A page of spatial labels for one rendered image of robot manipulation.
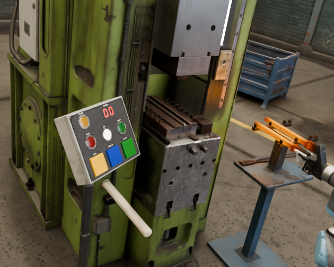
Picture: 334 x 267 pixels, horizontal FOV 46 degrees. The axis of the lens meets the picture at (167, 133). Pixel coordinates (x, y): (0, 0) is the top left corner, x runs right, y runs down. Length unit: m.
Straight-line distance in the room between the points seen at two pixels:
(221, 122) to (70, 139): 1.20
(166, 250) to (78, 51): 1.29
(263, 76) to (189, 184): 3.57
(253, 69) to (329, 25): 4.21
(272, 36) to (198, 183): 8.23
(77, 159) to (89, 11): 0.89
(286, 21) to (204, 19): 8.23
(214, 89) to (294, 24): 7.76
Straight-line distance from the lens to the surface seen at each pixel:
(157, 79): 2.49
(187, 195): 2.29
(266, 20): 10.38
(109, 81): 1.91
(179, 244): 2.58
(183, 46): 1.90
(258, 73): 5.67
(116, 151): 1.67
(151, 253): 2.43
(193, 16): 1.89
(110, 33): 1.84
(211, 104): 2.35
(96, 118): 1.63
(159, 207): 2.21
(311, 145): 2.29
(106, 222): 2.28
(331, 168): 2.06
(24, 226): 2.88
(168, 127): 2.05
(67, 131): 1.55
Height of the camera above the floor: 1.83
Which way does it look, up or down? 25 degrees down
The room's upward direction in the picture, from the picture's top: 10 degrees clockwise
